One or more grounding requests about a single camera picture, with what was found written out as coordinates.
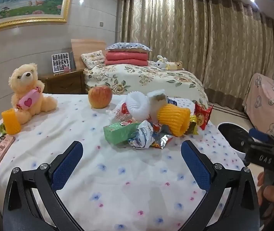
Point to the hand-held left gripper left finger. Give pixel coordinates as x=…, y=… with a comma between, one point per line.
x=67, y=163

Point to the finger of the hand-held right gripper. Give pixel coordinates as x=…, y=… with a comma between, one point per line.
x=244, y=138
x=261, y=134

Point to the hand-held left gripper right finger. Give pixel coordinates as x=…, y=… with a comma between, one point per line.
x=196, y=163

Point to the white trash bin black liner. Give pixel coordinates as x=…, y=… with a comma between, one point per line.
x=226, y=125

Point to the yellow candy wrapper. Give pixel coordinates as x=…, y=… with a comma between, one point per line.
x=193, y=125

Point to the red candy wrapper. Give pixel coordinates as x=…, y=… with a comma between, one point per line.
x=203, y=115

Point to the large yellow foam net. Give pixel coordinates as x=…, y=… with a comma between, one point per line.
x=173, y=119

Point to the green paper box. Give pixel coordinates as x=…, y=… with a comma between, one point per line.
x=120, y=133

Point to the blue plastic packet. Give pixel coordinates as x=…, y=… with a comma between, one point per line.
x=174, y=101

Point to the white bag with red print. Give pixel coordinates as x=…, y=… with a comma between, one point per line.
x=120, y=112

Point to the white foam fruit net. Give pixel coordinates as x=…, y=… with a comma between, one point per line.
x=137, y=105

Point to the person's right hand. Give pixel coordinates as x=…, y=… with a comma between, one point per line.
x=270, y=193

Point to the pink heart print cloth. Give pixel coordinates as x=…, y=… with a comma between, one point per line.
x=264, y=101

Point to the white flower print bedsheet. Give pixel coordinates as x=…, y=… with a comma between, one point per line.
x=127, y=185

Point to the small yellow foam net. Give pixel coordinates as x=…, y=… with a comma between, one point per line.
x=11, y=122

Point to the red apple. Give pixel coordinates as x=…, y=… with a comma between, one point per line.
x=100, y=97

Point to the wooden nightstand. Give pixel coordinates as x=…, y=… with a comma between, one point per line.
x=62, y=83

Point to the beige teddy bear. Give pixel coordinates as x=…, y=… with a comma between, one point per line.
x=28, y=86

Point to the small pink box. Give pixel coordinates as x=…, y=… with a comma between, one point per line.
x=66, y=69

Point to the floral covered bed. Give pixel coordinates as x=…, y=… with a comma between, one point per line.
x=151, y=79

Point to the white bunny plush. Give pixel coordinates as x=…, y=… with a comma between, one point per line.
x=161, y=63

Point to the beige patterned curtains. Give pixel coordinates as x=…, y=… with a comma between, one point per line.
x=199, y=41

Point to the floral pillow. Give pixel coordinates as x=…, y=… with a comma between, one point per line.
x=92, y=59

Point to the wooden headboard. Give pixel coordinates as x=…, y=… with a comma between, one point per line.
x=86, y=47

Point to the folded red blankets with pillow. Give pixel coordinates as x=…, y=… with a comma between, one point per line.
x=126, y=58

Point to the blue dotted pillow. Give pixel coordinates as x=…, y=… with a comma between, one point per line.
x=127, y=47

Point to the gold framed landscape painting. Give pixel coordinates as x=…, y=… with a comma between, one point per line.
x=18, y=2

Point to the photo collage frame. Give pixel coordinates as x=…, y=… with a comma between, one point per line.
x=59, y=61

